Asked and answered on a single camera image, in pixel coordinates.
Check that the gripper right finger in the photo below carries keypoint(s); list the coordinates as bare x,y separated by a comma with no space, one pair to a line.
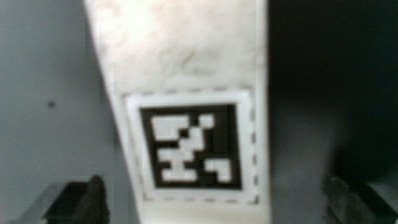
355,205

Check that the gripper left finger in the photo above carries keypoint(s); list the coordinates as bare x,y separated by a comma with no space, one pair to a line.
71,203

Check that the white table leg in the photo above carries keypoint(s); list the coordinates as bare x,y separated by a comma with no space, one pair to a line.
183,56

